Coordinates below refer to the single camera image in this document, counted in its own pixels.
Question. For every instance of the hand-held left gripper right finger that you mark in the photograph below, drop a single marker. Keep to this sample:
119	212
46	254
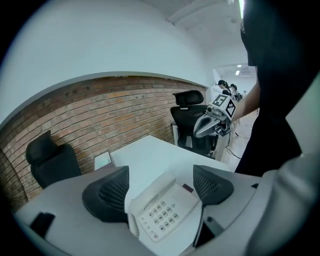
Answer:
212	185

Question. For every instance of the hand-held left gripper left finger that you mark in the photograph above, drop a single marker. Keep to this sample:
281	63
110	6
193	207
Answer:
107	195

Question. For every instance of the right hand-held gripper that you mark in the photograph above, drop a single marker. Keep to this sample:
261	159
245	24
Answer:
223	106

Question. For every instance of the white telephone handset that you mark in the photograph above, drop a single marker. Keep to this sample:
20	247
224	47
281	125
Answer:
155	192

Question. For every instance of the person's right forearm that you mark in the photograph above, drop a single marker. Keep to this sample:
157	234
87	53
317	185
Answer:
247	105

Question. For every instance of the white desk telephone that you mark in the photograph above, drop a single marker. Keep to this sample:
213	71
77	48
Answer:
172	210

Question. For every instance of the black mesh office chair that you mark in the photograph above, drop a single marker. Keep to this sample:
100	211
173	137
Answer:
190	125

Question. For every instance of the small box with green screen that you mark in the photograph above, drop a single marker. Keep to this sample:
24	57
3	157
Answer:
98	167

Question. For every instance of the green tissue pack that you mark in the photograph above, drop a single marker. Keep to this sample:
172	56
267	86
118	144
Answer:
103	160

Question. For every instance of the black padded office chair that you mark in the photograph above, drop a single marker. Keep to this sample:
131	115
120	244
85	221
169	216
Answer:
55	162

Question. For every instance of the person's black shirt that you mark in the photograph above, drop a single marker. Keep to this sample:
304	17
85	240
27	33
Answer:
275	75

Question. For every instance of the white ceiling conduit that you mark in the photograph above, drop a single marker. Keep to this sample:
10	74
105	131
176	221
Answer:
190	11

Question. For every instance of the long ceiling light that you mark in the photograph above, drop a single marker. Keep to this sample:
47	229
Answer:
241	7

